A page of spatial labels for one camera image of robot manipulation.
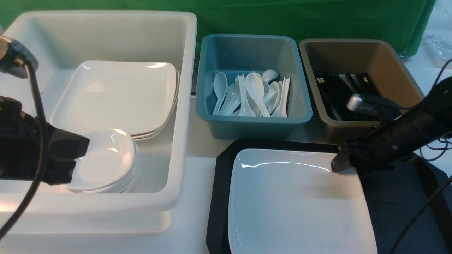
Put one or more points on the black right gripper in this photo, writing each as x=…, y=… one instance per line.
x=378, y=150

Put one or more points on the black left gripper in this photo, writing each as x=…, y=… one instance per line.
x=64, y=148

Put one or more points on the large white square plate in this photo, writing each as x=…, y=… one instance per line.
x=290, y=202

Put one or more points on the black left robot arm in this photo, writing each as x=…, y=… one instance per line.
x=20, y=147

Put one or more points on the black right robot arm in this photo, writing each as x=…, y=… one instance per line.
x=429, y=120

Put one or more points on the stack of white bowls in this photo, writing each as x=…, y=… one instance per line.
x=111, y=163

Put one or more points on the pile of black chopsticks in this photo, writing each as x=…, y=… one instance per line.
x=336, y=94

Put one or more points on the black serving tray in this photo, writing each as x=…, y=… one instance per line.
x=393, y=198

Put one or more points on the stack of white plates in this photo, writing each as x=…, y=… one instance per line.
x=135, y=97

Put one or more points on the large white plastic tub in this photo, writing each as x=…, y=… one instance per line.
x=147, y=206

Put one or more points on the brown grey plastic bin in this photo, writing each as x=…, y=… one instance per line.
x=367, y=66

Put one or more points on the pile of white spoons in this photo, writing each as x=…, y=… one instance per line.
x=248, y=95

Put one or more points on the teal plastic bin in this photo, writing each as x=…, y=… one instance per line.
x=235, y=54

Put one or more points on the clear plastic bag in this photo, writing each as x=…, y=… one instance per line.
x=439, y=49

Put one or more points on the green cloth backdrop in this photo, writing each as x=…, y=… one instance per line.
x=68, y=32

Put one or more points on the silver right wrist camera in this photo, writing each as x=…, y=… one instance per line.
x=383, y=109

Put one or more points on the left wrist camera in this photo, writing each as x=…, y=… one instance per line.
x=13, y=54

